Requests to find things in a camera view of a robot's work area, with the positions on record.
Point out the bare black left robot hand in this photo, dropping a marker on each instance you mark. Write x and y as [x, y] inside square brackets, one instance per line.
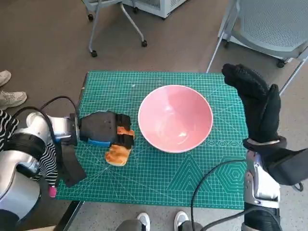
[101, 127]

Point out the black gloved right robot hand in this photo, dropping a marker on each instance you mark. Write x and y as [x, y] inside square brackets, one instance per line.
[257, 108]

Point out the long orange toy bread loaf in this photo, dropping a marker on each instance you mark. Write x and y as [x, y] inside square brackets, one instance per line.
[116, 156]

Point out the pink bowl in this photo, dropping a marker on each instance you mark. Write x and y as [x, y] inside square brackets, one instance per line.
[175, 115]

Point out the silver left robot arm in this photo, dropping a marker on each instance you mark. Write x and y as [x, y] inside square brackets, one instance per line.
[60, 125]

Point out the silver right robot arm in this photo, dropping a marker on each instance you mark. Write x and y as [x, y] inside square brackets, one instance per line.
[260, 183]

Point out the person in striped clothing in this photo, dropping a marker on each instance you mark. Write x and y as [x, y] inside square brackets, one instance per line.
[48, 158]

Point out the green cutting mat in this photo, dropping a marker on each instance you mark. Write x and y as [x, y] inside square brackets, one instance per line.
[149, 173]

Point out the pink shoe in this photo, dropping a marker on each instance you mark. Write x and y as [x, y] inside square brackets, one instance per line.
[52, 192]

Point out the grey mesh chair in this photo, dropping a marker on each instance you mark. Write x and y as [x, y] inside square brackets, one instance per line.
[269, 24]

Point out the black table leg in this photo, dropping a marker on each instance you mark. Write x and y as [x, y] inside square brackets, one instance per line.
[69, 214]

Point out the person's beige sneaker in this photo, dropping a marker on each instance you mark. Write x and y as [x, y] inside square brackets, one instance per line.
[12, 99]
[4, 77]

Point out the white shoe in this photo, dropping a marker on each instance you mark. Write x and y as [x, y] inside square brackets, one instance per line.
[144, 220]
[181, 219]

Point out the white cabinet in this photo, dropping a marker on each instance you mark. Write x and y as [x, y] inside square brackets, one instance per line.
[163, 7]

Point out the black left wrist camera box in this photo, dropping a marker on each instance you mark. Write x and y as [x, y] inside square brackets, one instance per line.
[72, 168]

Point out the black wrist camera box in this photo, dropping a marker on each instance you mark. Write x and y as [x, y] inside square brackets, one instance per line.
[291, 166]
[72, 168]

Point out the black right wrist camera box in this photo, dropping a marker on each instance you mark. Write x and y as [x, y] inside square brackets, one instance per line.
[291, 166]

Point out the grey chair frame with casters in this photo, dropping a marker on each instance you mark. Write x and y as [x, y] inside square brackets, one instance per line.
[93, 53]

